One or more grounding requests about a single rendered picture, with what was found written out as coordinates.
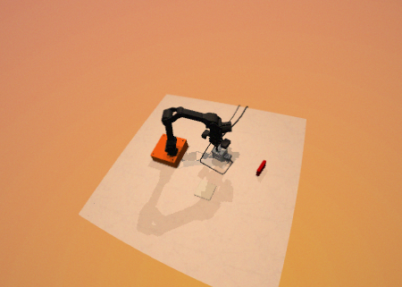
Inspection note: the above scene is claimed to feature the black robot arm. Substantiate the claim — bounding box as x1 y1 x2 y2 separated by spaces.
161 106 232 156

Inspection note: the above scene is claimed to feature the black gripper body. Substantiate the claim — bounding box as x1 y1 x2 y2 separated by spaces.
201 130 231 149

